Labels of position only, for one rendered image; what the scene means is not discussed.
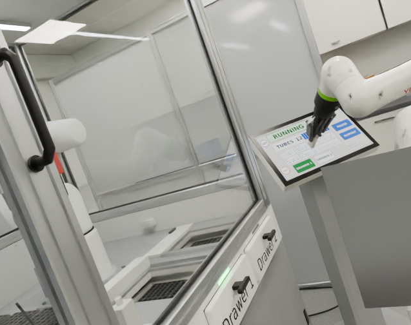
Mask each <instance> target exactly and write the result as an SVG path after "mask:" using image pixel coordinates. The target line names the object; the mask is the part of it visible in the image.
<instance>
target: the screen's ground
mask: <svg viewBox="0 0 411 325"><path fill-rule="evenodd" d="M335 113H336V116H335V117H334V118H333V120H332V122H331V123H330V124H329V126H328V127H329V128H330V131H327V132H325V133H322V134H321V135H324V134H326V133H328V132H333V133H334V134H335V135H336V136H337V138H338V139H339V140H340V141H341V142H342V143H341V144H339V145H337V146H334V147H332V148H329V149H327V150H325V151H323V152H326V151H328V150H330V151H331V152H332V153H333V154H334V155H335V156H336V158H334V159H331V160H329V161H327V162H324V163H322V164H318V163H317V162H316V160H315V159H314V158H313V157H314V156H316V155H319V154H320V153H323V152H320V153H317V154H315V155H313V156H311V157H308V158H306V159H303V160H302V161H305V160H307V159H309V158H310V159H311V160H312V161H313V163H314V164H315V165H316V166H315V167H313V168H311V169H308V170H306V171H303V172H301V173H297V172H296V170H295V169H294V167H293V165H295V164H297V163H300V162H302V161H299V162H296V163H294V164H291V165H290V166H288V167H289V168H290V170H291V171H292V173H289V174H288V175H285V176H283V177H284V178H285V179H286V180H287V181H288V180H290V179H293V178H295V177H297V176H299V175H302V174H304V173H306V172H309V171H311V170H314V169H316V168H318V167H320V166H322V165H325V164H327V163H330V162H332V161H334V160H336V159H339V158H341V157H344V156H346V155H348V154H350V153H352V152H355V151H357V150H360V149H362V148H364V147H366V146H369V145H371V144H373V142H372V141H371V140H370V139H369V138H368V137H367V136H366V135H365V134H364V133H363V132H362V131H361V130H360V129H359V128H358V127H357V126H356V125H355V124H354V123H353V122H352V121H351V120H350V119H349V118H348V117H347V116H346V115H345V113H344V112H343V111H342V110H341V109H340V108H339V109H338V110H336V111H335ZM309 118H312V116H310V117H307V118H305V119H302V120H300V121H297V122H294V123H292V124H289V125H286V126H284V127H282V128H278V129H276V130H274V131H271V132H268V133H266V134H263V135H260V136H258V137H255V138H256V140H257V141H262V140H263V139H266V137H265V136H266V135H268V134H270V133H273V132H276V131H278V130H281V129H283V128H286V127H289V126H292V125H293V124H296V123H300V122H301V121H304V120H307V119H309ZM345 119H348V120H349V121H350V122H351V123H352V124H353V125H352V126H349V127H347V128H344V129H342V130H340V131H338V132H337V131H335V130H334V129H333V128H332V126H331V125H333V124H335V123H338V122H340V121H343V120H345ZM354 127H356V128H357V129H358V130H359V131H360V132H361V134H359V135H357V136H355V137H352V138H350V139H347V140H344V139H343V138H342V137H341V136H340V135H339V133H342V132H345V131H347V130H349V129H352V128H354ZM303 132H306V130H303V131H302V132H299V133H296V134H293V135H291V136H289V137H286V138H284V139H281V140H278V141H276V142H274V143H271V145H270V146H267V147H266V148H263V147H262V146H261V147H262V148H263V149H264V151H265V152H266V154H267V155H268V156H269V158H270V159H271V160H272V162H273V163H274V164H275V165H276V167H277V168H281V167H283V166H286V165H287V164H286V162H284V160H283V159H282V158H281V156H280V155H279V154H278V153H279V152H282V151H285V150H287V149H289V148H292V147H294V146H297V145H299V144H302V143H305V142H307V141H308V139H307V140H305V141H303V142H300V143H298V142H297V141H296V140H295V139H294V138H293V136H296V135H299V134H300V133H303ZM279 171H280V170H279ZM281 174H282V173H281Z"/></svg>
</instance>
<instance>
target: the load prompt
mask: <svg viewBox="0 0 411 325"><path fill-rule="evenodd" d="M311 119H312V118H309V119H307V120H311ZM305 121H306V120H304V121H301V122H300V123H296V124H293V125H292V126H289V127H286V128H283V129H281V130H278V131H276V132H273V133H270V134H268V135H266V136H265V137H266V138H267V139H268V141H269V142H270V143H274V142H276V141H278V140H281V139H284V138H286V137H289V136H291V135H293V134H296V133H299V132H302V131H303V130H306V123H305Z"/></svg>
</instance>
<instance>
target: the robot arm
mask: <svg viewBox="0 0 411 325"><path fill-rule="evenodd" d="M409 93H411V59H410V60H408V61H406V62H404V63H402V64H400V65H398V66H396V67H393V68H391V69H389V70H387V71H385V72H382V73H380V74H378V75H377V76H374V77H371V78H369V79H364V78H363V76H362V75H361V74H360V73H359V71H358V69H357V68H356V66H355V64H354V63H353V62H352V61H351V60H350V59H349V58H347V57H344V56H335V57H332V58H330V59H329V60H328V61H327V62H326V63H325V64H324V65H323V67H322V69H321V80H320V83H319V87H317V93H316V96H315V99H314V104H315V106H314V114H313V116H312V119H311V120H306V121H305V123H306V134H307V136H308V137H309V138H308V143H307V144H308V145H309V146H310V147H311V148H314V146H315V145H316V142H317V140H318V137H319V136H320V137H321V136H322V135H321V133H325V131H326V129H327V128H328V126H329V124H330V123H331V122H332V120H333V118H334V117H335V116H336V113H335V111H336V110H338V109H339V107H340V105H341V107H342V109H343V110H344V111H345V113H347V114H348V115H349V116H352V117H357V118H360V117H366V116H367V115H370V114H371V113H373V112H374V111H376V110H378V109H379V108H381V107H383V106H384V105H386V104H388V103H390V102H392V101H395V100H396V99H398V98H400V97H402V96H404V95H406V94H409ZM393 129H394V150H398V149H401V148H406V147H409V146H411V106H408V107H406V108H404V109H403V110H401V111H400V112H399V113H398V114H397V115H396V117H395V119H394V123H393Z"/></svg>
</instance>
